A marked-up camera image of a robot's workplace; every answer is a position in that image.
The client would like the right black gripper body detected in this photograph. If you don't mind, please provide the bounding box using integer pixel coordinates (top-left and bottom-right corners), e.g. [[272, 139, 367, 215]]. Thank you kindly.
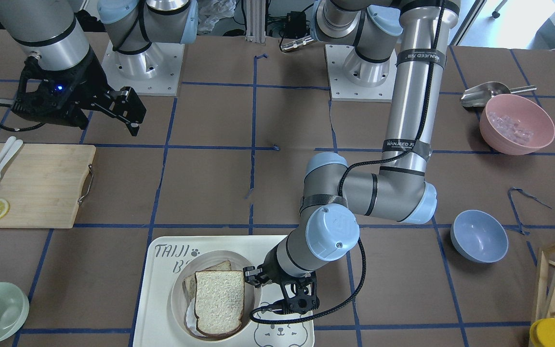
[[11, 49, 147, 130]]

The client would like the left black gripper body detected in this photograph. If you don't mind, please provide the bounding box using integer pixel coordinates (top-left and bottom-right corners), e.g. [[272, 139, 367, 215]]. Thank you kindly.
[[243, 262, 319, 316]]

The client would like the cream round plate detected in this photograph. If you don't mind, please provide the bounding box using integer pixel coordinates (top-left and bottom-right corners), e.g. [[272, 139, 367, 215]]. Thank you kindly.
[[170, 250, 262, 341]]

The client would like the bread slice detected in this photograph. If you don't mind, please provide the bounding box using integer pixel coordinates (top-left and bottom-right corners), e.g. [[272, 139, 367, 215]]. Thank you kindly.
[[195, 270, 245, 337], [183, 260, 232, 303]]

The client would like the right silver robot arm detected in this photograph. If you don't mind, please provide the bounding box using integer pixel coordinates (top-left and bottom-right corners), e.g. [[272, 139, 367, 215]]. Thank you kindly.
[[0, 0, 198, 136]]

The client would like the bread slice on plate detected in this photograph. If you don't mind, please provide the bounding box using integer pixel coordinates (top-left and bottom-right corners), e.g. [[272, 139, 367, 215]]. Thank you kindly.
[[183, 260, 232, 303]]

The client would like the wooden cutting board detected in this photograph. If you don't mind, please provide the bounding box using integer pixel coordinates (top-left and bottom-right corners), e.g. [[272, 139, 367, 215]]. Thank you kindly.
[[0, 143, 95, 228]]

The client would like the fried egg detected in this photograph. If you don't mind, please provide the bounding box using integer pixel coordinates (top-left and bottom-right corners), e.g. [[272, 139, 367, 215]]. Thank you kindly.
[[185, 299, 204, 337]]

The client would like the cream bear tray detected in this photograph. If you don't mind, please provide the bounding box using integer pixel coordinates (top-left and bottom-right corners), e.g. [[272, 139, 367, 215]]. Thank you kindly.
[[133, 235, 315, 347]]

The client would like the blue bowl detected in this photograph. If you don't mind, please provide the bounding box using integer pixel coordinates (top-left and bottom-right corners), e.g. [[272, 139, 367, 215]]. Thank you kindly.
[[450, 210, 509, 264]]

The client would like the yellow mug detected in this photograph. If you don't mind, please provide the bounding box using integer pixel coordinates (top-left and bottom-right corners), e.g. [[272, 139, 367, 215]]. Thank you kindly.
[[530, 318, 555, 347]]

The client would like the metal scoop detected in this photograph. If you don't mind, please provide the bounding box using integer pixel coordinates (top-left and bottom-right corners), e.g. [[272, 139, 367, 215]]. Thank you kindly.
[[460, 81, 538, 108]]

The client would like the pink bowl with ice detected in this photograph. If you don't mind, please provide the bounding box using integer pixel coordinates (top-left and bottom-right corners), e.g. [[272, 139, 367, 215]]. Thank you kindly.
[[479, 94, 555, 155]]

